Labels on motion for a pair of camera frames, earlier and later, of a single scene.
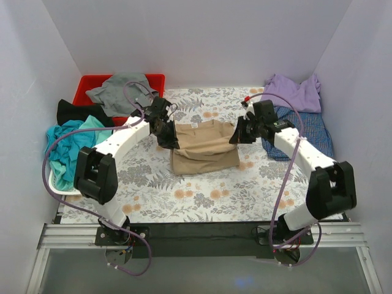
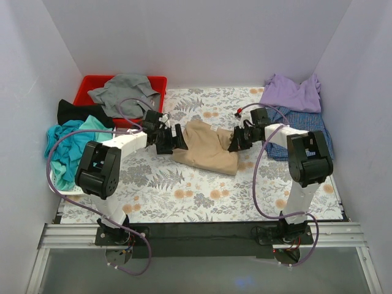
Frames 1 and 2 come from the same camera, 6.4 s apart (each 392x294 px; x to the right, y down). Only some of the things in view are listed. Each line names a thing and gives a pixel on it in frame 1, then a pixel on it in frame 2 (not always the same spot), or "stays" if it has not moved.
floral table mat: (267, 188) stays
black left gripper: (168, 136) -> (171, 141)
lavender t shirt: (305, 95) stays
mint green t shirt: (58, 172) stays
